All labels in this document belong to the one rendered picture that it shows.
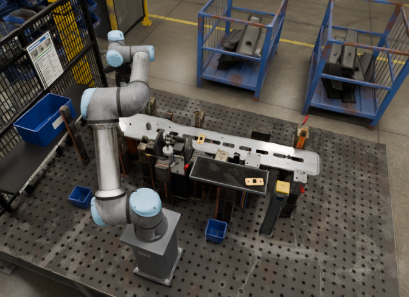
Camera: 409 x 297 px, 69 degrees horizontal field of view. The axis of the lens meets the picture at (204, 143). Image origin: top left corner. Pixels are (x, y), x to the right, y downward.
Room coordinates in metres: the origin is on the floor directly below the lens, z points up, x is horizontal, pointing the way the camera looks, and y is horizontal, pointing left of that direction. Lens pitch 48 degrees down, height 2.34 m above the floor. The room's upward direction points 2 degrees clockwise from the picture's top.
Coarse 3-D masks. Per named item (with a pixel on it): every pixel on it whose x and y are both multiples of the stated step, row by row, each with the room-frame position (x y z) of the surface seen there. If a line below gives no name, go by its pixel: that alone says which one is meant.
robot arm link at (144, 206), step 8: (136, 192) 0.65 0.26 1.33; (144, 192) 0.65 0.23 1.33; (152, 192) 0.65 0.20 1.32; (128, 200) 0.62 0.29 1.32; (136, 200) 0.61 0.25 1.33; (144, 200) 0.61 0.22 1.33; (152, 200) 0.62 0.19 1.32; (160, 200) 0.65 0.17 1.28; (128, 208) 0.59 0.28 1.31; (136, 208) 0.58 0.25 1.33; (144, 208) 0.58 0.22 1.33; (152, 208) 0.58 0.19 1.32; (160, 208) 0.61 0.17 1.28; (128, 216) 0.56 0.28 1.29; (136, 216) 0.57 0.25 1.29; (144, 216) 0.56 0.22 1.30; (152, 216) 0.57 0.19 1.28; (160, 216) 0.60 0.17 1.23; (144, 224) 0.56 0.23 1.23; (152, 224) 0.57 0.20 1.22
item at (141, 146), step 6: (144, 144) 1.13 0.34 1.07; (138, 150) 1.10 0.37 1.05; (144, 150) 1.10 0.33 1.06; (144, 156) 1.10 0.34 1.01; (144, 162) 1.10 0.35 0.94; (144, 168) 1.11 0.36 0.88; (144, 174) 1.11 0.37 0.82; (150, 174) 1.12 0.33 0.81; (144, 180) 1.11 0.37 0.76; (150, 180) 1.10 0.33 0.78; (144, 186) 1.10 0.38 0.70; (150, 186) 1.09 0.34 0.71
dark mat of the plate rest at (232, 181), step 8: (200, 160) 0.96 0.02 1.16; (208, 160) 0.96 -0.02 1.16; (200, 168) 0.91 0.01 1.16; (208, 168) 0.91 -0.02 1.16; (216, 168) 0.91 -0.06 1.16; (224, 168) 0.92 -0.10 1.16; (232, 168) 0.92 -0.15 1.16; (240, 168) 0.92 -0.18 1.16; (248, 168) 0.92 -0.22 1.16; (200, 176) 0.86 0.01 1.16; (208, 176) 0.86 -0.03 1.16; (216, 176) 0.86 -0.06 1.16; (224, 176) 0.86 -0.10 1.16; (232, 176) 0.87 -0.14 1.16; (240, 176) 0.87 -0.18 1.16; (248, 176) 0.87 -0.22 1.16; (256, 176) 0.87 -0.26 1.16; (264, 176) 0.87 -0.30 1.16; (232, 184) 0.82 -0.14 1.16; (240, 184) 0.82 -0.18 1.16; (264, 184) 0.83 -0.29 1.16; (264, 192) 0.78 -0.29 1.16
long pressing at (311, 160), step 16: (128, 128) 1.32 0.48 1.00; (144, 128) 1.33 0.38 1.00; (160, 128) 1.34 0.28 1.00; (176, 128) 1.34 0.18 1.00; (192, 128) 1.35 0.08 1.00; (192, 144) 1.21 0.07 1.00; (208, 144) 1.22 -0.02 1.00; (240, 144) 1.23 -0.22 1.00; (256, 144) 1.23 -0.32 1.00; (272, 144) 1.24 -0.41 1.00; (240, 160) 1.11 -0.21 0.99; (272, 160) 1.11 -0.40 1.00; (288, 160) 1.12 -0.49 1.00; (304, 160) 1.12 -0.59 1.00
